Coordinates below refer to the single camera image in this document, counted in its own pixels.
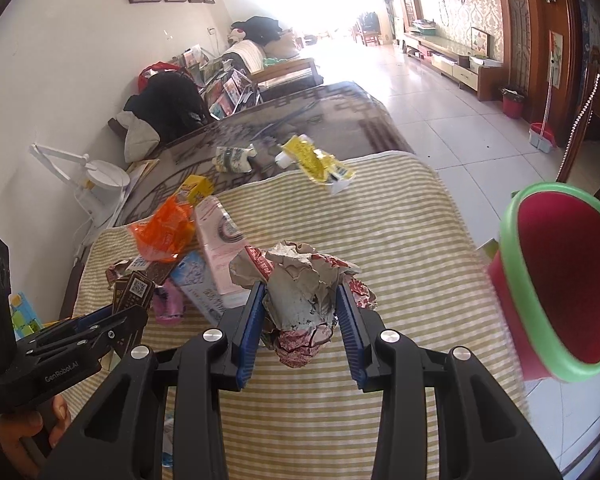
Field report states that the pile of magazines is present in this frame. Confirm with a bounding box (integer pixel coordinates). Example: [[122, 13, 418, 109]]
[[170, 44, 262, 122]]

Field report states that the long television cabinet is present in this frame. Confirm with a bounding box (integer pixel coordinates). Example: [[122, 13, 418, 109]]
[[403, 31, 504, 102]]

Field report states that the black bag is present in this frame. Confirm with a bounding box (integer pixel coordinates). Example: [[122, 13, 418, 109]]
[[124, 71, 212, 145]]

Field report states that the red dustpan with white handle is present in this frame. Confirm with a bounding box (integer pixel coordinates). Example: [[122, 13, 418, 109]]
[[528, 67, 557, 152]]

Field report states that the small red waste bin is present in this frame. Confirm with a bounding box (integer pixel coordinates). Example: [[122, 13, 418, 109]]
[[501, 86, 527, 120]]

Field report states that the blue white carton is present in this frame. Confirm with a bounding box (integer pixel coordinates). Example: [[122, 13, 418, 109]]
[[170, 251, 231, 327]]

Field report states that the red and green stool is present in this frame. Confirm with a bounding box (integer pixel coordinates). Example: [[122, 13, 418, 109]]
[[486, 182, 600, 384]]

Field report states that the wall calendar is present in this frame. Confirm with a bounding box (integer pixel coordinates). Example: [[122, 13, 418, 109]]
[[548, 30, 565, 87]]

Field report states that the brown printed wrapper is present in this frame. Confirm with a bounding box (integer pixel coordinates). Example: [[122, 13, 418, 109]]
[[106, 257, 157, 322]]

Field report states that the grey red paper carton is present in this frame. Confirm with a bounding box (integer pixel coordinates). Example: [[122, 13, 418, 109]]
[[229, 241, 379, 369]]

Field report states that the white cushion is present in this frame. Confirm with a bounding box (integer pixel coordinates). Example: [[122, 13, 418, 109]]
[[123, 110, 162, 164]]

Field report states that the black plush toy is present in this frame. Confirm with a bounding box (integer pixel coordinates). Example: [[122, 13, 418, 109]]
[[227, 16, 294, 47]]

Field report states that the red plastic bag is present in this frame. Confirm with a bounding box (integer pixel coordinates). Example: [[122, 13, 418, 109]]
[[138, 62, 182, 94]]

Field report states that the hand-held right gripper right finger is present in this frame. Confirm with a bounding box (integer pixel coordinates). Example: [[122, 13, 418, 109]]
[[332, 282, 563, 480]]

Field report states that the white desk lamp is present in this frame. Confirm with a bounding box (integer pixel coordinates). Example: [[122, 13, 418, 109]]
[[29, 142, 132, 241]]

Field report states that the wooden sofa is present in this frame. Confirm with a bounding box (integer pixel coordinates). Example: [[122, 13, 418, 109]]
[[224, 39, 326, 95]]

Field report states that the yellow plastic wrapper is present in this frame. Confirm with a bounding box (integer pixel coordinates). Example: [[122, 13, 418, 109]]
[[275, 135, 357, 196]]

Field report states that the orange plastic bag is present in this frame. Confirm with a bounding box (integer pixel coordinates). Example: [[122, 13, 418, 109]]
[[129, 195, 197, 264]]

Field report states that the small pink wrapper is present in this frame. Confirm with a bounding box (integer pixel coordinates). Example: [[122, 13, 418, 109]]
[[152, 280, 186, 324]]

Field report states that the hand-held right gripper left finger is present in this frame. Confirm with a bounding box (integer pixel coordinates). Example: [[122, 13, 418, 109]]
[[37, 280, 268, 480]]

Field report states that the framed diamond pattern picture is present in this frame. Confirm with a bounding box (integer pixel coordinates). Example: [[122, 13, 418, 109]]
[[469, 27, 490, 59]]

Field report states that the grey patterned table cloth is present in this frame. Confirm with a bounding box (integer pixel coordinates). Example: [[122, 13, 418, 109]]
[[112, 80, 416, 231]]

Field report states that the person's left hand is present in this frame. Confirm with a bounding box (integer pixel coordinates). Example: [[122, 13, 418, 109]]
[[0, 394, 72, 463]]

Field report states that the green white crushed carton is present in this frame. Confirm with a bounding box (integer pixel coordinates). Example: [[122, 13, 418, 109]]
[[215, 143, 259, 174]]

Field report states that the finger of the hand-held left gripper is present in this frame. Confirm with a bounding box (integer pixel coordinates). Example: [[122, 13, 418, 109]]
[[27, 306, 149, 368], [42, 304, 117, 341]]

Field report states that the pink white carton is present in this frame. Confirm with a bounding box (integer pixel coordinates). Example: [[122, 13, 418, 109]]
[[192, 196, 262, 311]]

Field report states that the yellow orange juice carton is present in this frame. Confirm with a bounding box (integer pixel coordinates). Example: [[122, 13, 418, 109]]
[[172, 175, 215, 207]]

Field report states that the green yellow toy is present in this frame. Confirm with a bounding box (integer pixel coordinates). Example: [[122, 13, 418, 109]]
[[9, 291, 44, 342]]

